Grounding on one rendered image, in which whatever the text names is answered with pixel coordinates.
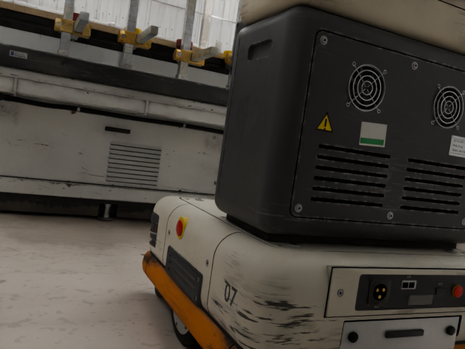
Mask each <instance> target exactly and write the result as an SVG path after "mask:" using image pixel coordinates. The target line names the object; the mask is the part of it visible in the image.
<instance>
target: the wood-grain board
mask: <svg viewBox="0 0 465 349"><path fill-rule="evenodd" d="M0 8H3V9H7V10H12V11H16V12H21V13H25V14H28V15H34V16H37V17H43V18H46V19H52V20H55V18H59V19H61V18H63V15H59V14H55V13H52V12H46V11H43V10H38V9H35V8H29V7H26V6H21V5H17V4H14V3H9V2H5V1H0ZM89 24H90V25H91V29H94V30H99V31H102V32H106V33H111V34H114V35H118V32H119V30H123V29H119V28H114V27H110V26H105V25H102V24H97V23H93V22H90V21H89ZM123 31H124V30H123ZM152 43H154V44H159V45H163V46H168V47H172V48H177V47H176V42H173V41H169V40H166V39H161V38H157V37H153V38H152ZM177 49H179V48H177ZM203 49H204V48H198V47H195V46H193V47H192V50H190V51H192V52H198V51H201V50H203ZM223 56H224V54H223V53H219V52H218V55H216V56H214V57H216V58H219V59H223ZM223 60H224V59H223Z"/></svg>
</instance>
